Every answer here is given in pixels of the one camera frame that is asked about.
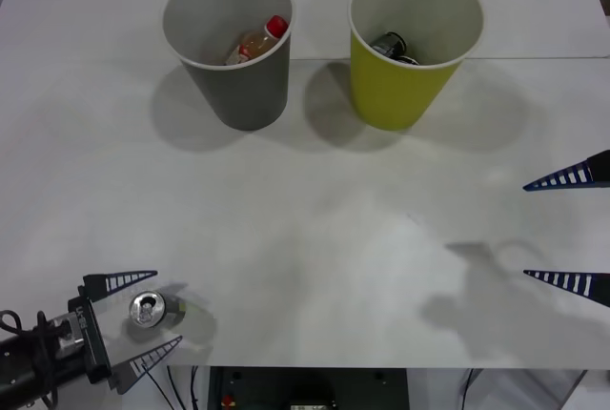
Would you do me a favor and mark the black robot torso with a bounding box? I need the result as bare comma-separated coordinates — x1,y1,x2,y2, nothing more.
208,366,409,410

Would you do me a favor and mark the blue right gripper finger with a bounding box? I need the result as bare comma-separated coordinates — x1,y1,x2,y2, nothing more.
522,149,610,192
522,269,610,309

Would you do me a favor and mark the plastic bottle with red cap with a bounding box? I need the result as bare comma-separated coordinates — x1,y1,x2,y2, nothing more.
223,15,290,67

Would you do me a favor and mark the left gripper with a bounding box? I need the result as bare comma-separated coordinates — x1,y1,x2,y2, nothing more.
69,269,184,395

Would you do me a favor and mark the black green drink can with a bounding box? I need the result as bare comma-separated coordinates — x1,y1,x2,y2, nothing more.
369,31,408,56
128,289,188,330

